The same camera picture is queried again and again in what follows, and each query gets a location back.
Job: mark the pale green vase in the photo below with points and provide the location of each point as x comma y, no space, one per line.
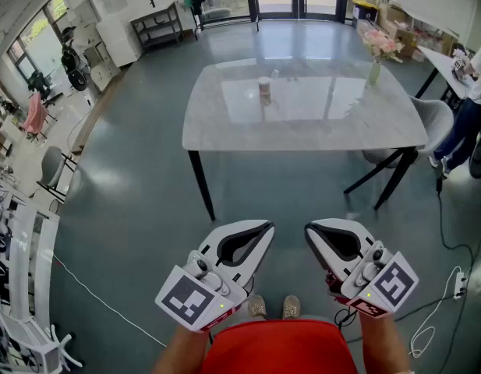
374,73

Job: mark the black office chair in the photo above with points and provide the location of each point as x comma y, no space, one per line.
39,84

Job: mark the pile of cardboard boxes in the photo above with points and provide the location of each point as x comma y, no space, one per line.
404,29

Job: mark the person's red garment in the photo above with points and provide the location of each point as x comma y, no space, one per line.
279,349

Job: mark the white side table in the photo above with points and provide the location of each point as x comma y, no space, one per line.
444,66

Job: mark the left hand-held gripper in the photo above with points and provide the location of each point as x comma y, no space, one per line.
185,298

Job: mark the person's left forearm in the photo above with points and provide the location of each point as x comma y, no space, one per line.
177,353

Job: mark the person's right forearm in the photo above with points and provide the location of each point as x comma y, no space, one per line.
384,345

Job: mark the person's left spotted shoe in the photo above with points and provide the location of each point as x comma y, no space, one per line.
257,306

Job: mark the pink flower bouquet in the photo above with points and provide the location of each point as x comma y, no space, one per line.
382,45

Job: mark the black metal shelf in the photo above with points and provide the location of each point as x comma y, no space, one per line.
156,25

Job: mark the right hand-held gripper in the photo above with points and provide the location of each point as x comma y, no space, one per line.
392,283

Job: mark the pink cloth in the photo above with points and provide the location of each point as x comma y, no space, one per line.
35,113

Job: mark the grey shell chair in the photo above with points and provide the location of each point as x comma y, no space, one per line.
52,166
431,119

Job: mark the person's right spotted shoe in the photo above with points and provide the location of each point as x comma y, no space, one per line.
291,306

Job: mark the white power strip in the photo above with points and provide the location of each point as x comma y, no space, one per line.
459,285

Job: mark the black crate yellow lid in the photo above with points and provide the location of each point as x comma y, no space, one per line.
365,9

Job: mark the white cabinet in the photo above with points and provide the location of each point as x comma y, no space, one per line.
117,39

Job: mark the person's spotted shoe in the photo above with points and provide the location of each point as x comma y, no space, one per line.
291,306
257,306

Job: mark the black table leg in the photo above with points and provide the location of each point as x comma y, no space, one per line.
398,177

